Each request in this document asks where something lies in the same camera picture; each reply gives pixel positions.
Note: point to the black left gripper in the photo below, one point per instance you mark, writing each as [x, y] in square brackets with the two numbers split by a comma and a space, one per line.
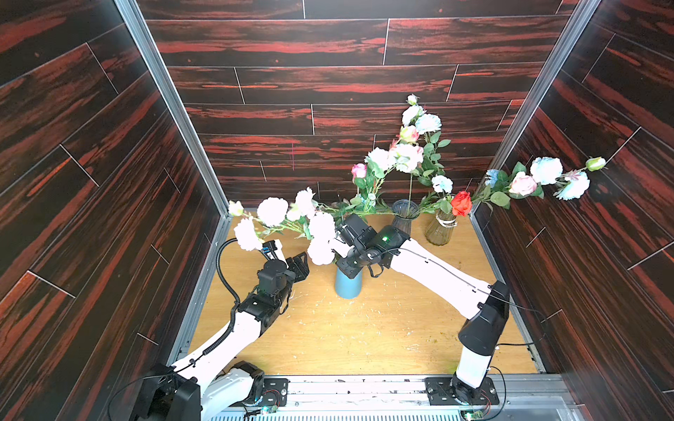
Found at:
[298, 270]

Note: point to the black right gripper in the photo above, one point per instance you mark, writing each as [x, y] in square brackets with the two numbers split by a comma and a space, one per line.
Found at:
[347, 231]

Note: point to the teal ceramic vase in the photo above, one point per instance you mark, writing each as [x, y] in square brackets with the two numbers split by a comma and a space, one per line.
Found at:
[348, 288]

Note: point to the white peony flower spray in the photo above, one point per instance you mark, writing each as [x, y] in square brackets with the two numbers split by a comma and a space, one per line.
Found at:
[275, 215]

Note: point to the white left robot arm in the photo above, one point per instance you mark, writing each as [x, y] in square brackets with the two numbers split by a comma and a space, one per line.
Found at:
[193, 387]

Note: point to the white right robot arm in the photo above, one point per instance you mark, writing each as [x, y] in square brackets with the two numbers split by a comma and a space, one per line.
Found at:
[485, 306]

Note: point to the blue pink glass vase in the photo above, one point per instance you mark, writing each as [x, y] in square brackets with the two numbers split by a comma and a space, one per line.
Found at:
[405, 212]

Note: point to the clear ribbed glass vase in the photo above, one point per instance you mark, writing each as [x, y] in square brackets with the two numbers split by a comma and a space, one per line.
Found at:
[437, 235]

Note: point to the pink rose bud stem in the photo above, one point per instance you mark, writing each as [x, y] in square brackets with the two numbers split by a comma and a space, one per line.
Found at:
[366, 188]

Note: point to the white printed ribbon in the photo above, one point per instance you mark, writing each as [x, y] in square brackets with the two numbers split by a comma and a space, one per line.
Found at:
[446, 223]

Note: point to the red rose flower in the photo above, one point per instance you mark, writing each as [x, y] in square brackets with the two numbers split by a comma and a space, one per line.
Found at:
[461, 204]

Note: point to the tall white pink bouquet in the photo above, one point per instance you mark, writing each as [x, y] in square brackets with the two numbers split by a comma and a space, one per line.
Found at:
[414, 152]

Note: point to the blue pink flower spray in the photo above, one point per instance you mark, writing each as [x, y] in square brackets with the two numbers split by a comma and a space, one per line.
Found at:
[500, 187]

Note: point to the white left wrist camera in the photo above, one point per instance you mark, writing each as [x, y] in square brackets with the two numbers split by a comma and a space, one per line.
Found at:
[273, 250]

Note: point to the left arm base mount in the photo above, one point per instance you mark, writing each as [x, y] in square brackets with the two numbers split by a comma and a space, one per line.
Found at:
[265, 391]

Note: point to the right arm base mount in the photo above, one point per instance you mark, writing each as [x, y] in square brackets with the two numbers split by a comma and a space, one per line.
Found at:
[449, 390]

